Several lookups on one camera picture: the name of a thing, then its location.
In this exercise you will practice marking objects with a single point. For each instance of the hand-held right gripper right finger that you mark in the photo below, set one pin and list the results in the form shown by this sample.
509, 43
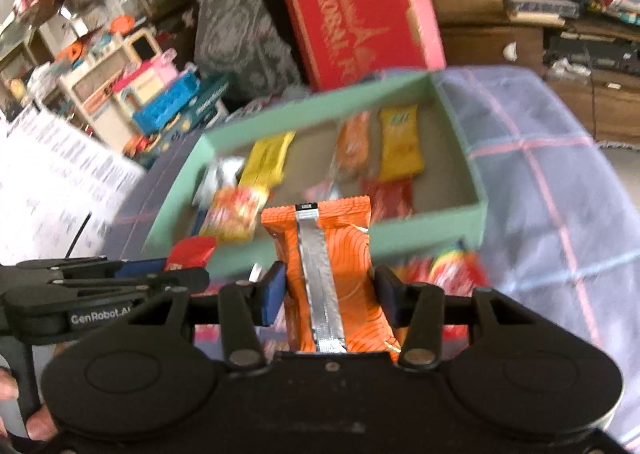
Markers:
387, 294

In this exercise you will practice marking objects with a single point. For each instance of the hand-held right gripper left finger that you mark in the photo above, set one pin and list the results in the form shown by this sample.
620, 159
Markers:
272, 294

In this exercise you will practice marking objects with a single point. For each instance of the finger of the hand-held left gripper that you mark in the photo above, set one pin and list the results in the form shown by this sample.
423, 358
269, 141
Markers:
145, 266
175, 281

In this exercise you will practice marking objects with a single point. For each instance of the small red snack packet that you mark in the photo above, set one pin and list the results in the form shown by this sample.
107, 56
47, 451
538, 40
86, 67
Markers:
192, 251

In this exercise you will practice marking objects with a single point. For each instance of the orange packet with silver seam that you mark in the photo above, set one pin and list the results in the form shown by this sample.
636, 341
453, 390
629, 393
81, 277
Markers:
350, 259

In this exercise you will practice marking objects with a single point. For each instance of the red rainbow candy packet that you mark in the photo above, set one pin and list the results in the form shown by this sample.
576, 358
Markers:
452, 269

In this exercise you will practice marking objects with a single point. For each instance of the mint green cardboard box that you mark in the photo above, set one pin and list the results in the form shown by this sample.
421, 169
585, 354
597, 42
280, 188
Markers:
425, 234

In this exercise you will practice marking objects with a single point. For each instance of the red yellow patterned snack packet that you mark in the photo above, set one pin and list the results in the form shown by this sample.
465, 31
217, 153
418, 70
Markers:
235, 211

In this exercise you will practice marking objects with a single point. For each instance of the red packet with white print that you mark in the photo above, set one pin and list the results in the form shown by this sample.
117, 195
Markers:
390, 199

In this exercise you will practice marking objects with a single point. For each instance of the silver foil snack packet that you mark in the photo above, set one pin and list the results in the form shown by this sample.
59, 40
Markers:
222, 174

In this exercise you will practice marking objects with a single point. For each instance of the yellow lined snack packet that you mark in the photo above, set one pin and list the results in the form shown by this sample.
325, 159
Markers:
265, 159

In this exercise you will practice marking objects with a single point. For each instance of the yellow dried mango packet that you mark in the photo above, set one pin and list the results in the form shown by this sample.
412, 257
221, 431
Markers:
400, 144

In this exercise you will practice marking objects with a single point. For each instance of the clear orange biscuit packet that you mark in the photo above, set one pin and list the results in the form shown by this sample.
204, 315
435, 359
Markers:
352, 144

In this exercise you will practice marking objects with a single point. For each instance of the person's left hand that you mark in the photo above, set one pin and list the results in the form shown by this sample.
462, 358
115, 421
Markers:
42, 429

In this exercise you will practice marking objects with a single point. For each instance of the white instruction sheet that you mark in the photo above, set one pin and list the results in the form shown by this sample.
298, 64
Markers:
50, 174

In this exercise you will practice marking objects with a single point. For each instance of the blue pink toy kitchen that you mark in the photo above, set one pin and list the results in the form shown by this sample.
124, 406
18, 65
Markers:
165, 104

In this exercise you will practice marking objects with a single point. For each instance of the cream toy kitchen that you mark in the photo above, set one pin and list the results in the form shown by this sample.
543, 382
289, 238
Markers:
100, 79

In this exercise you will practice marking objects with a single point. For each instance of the grey lace cushion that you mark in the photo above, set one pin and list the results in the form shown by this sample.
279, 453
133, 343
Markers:
240, 44

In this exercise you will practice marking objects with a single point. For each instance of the wooden cabinet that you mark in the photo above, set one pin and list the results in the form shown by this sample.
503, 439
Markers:
480, 44

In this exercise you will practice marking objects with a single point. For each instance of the red gift box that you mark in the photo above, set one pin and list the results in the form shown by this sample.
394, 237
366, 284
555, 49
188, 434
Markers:
360, 9

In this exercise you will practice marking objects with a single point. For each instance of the black electronic device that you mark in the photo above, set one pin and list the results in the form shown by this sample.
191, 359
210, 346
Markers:
590, 54

